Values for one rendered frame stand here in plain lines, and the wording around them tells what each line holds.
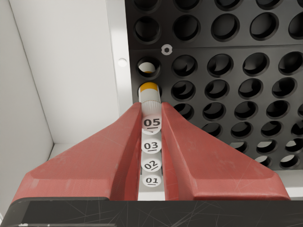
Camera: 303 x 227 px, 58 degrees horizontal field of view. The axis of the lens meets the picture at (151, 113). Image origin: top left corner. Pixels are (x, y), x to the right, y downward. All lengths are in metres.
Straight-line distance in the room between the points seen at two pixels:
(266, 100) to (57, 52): 0.15
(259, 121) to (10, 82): 0.16
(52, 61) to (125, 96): 0.06
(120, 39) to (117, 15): 0.02
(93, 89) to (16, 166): 0.08
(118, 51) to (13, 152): 0.10
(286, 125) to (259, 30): 0.06
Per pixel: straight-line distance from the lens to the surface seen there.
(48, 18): 0.21
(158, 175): 0.17
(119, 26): 0.19
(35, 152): 0.23
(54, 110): 0.24
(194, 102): 0.15
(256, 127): 0.17
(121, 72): 0.20
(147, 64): 0.16
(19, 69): 0.21
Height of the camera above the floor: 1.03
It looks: 54 degrees down
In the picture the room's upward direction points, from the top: 178 degrees clockwise
